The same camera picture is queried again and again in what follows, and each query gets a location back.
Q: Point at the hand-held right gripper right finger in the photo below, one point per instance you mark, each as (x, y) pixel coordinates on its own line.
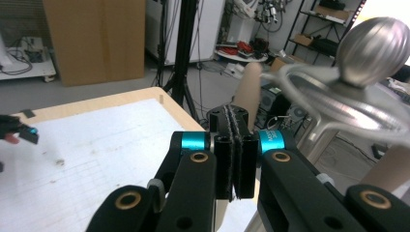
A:
(246, 161)

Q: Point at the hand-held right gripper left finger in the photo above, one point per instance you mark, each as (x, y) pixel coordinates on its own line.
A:
(224, 161)

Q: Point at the slotted beige spatula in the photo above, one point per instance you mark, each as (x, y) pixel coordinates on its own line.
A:
(248, 90)

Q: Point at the solid beige spatula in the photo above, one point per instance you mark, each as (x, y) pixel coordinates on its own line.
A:
(390, 170)

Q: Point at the metal utensil stand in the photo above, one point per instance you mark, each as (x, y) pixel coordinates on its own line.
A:
(370, 51)

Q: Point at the dark tape piece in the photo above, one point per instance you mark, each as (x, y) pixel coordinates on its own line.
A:
(28, 113)

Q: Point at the white low platform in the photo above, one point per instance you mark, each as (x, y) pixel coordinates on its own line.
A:
(35, 69)

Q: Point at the black computer tower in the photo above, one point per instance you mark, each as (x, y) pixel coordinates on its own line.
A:
(270, 101)

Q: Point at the white grid mat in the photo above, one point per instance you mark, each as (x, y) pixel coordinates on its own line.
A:
(96, 161)

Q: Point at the white round table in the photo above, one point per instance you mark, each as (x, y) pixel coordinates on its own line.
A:
(238, 57)

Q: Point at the tall cardboard panel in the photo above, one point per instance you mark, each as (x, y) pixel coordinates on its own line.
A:
(93, 42)

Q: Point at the white cabinet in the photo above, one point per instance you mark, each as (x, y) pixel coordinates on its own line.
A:
(209, 29)

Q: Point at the black metal shelf rack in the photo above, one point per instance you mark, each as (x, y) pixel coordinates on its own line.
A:
(322, 45)

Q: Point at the black metal frame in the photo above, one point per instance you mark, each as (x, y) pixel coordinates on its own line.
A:
(185, 48)

